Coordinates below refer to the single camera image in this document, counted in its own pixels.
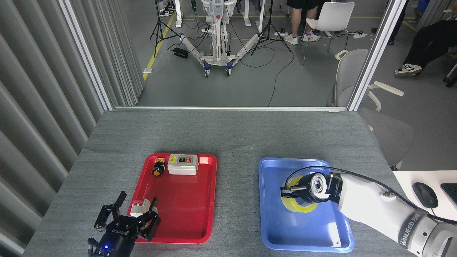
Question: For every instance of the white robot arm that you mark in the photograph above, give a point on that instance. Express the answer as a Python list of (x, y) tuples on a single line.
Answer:
[(375, 207)]

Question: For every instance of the white circuit breaker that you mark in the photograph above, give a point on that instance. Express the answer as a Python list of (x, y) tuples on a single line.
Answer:
[(141, 206)]

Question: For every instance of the blue plastic tray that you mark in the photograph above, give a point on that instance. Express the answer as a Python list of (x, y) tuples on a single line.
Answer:
[(300, 232)]

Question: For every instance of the grey chair on castors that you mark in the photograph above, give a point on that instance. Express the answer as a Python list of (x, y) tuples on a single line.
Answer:
[(450, 80)]

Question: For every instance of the white desk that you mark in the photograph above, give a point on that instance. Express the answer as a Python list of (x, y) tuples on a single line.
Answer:
[(407, 178)]

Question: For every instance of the white plastic chair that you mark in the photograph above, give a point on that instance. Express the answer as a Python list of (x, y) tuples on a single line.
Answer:
[(332, 16)]

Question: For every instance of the grey pleated curtain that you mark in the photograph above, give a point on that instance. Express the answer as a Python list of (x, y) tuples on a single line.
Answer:
[(35, 107)]

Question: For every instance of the blue bin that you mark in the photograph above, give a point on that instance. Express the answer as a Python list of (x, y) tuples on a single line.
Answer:
[(423, 7)]

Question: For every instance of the black computer mouse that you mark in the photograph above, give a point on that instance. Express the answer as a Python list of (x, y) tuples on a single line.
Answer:
[(425, 195)]

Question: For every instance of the black power adapter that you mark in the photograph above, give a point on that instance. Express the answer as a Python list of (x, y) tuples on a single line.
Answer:
[(180, 53)]

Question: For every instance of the red plastic tray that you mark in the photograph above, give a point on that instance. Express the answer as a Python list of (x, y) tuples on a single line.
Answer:
[(185, 207)]

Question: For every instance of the black keyboard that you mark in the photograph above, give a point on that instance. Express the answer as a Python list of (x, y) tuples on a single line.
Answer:
[(450, 192)]

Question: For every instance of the person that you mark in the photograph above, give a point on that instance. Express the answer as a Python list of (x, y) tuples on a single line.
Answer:
[(428, 43), (295, 25), (398, 21), (166, 11)]

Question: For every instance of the grey switch box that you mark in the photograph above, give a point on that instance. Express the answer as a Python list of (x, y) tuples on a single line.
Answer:
[(182, 166)]

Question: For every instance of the silver frame post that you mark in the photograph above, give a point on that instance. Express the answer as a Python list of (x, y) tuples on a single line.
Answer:
[(87, 57), (376, 53)]

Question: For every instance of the white power strip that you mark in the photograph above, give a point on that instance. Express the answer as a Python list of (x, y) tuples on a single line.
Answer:
[(358, 35)]

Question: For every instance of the black tripod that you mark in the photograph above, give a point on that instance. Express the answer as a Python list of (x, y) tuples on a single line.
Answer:
[(159, 26), (270, 25)]

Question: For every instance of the silver frame rail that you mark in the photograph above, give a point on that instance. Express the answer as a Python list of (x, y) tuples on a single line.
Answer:
[(232, 108)]

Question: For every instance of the white stand on wheels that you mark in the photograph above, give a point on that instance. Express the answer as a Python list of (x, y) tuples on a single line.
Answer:
[(217, 35)]

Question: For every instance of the black orange push button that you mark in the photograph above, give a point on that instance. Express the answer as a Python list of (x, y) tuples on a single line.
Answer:
[(158, 169)]

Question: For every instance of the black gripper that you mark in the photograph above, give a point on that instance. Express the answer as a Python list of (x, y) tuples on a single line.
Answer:
[(304, 189), (116, 242)]

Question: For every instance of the yellow tape roll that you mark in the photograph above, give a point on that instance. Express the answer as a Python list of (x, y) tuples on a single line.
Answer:
[(303, 208)]

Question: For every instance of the grey office chair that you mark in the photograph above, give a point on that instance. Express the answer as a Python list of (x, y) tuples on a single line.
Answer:
[(348, 71)]

